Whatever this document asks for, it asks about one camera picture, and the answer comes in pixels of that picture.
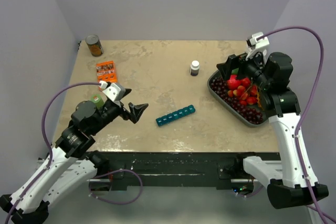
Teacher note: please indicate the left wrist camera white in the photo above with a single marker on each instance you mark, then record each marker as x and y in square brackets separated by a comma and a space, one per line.
[112, 90]

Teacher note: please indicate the white vitamin pill bottle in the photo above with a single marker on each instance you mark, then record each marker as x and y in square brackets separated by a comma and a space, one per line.
[194, 68]

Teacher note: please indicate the red apple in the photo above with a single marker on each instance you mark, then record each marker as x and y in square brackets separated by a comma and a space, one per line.
[233, 83]

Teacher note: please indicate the teal weekly pill organizer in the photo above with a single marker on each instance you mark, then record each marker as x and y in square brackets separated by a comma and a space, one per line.
[176, 115]

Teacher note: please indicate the dark grape bunch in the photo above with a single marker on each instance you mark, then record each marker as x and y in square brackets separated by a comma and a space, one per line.
[250, 114]

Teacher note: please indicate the strawberry pile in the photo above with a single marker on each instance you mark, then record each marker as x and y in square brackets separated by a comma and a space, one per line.
[246, 93]

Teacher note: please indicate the green tape roll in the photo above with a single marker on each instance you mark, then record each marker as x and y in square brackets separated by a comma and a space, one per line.
[97, 100]

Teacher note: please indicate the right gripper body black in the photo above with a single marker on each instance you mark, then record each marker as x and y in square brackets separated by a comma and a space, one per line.
[252, 69]

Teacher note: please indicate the grey fruit tray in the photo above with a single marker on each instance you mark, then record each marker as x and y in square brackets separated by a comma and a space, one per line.
[216, 75]

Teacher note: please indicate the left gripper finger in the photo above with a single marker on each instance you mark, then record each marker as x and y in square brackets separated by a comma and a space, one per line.
[135, 111]
[124, 92]

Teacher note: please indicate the orange snack box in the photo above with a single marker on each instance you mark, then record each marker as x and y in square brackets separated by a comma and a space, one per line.
[106, 71]

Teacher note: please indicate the tin food can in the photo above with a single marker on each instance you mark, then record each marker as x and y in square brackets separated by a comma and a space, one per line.
[94, 45]

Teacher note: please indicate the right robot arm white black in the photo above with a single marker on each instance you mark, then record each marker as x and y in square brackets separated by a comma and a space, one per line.
[296, 185]

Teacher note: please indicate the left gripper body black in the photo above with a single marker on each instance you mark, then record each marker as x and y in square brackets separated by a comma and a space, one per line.
[110, 112]

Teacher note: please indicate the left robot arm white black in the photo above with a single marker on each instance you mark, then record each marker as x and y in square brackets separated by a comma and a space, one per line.
[69, 163]

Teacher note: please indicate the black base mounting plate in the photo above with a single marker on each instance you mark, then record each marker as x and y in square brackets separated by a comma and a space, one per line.
[223, 171]

